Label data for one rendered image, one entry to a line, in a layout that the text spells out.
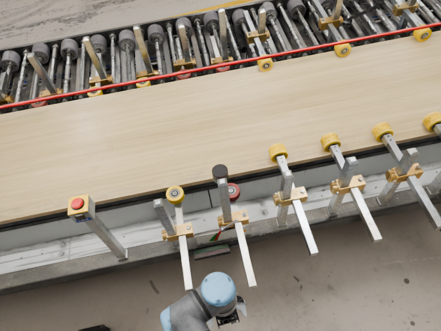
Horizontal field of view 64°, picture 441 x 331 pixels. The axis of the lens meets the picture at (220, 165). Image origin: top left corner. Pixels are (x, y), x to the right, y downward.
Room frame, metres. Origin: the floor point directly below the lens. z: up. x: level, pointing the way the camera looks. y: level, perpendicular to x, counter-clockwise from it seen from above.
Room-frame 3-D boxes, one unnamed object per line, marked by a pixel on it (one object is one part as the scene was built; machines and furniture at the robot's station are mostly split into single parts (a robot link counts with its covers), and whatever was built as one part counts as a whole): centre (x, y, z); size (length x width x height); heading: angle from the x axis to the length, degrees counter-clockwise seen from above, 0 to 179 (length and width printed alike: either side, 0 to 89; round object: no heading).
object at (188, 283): (0.62, 0.21, 0.83); 0.44 x 0.03 x 0.04; 4
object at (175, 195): (0.82, 0.22, 0.85); 0.08 x 0.08 x 0.11
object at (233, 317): (0.26, 0.05, 1.08); 0.09 x 0.08 x 0.12; 9
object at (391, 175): (0.73, -0.77, 0.95); 0.14 x 0.06 x 0.05; 94
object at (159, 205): (0.66, 0.25, 0.89); 0.04 x 0.04 x 0.48; 4
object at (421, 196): (0.72, -0.79, 0.95); 0.50 x 0.04 x 0.04; 4
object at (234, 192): (0.79, -0.03, 0.85); 0.08 x 0.08 x 0.11
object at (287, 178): (0.69, -0.25, 0.90); 0.04 x 0.04 x 0.48; 4
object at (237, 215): (0.68, -0.02, 0.85); 0.14 x 0.06 x 0.05; 94
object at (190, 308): (0.21, 0.15, 1.25); 0.12 x 0.12 x 0.09; 27
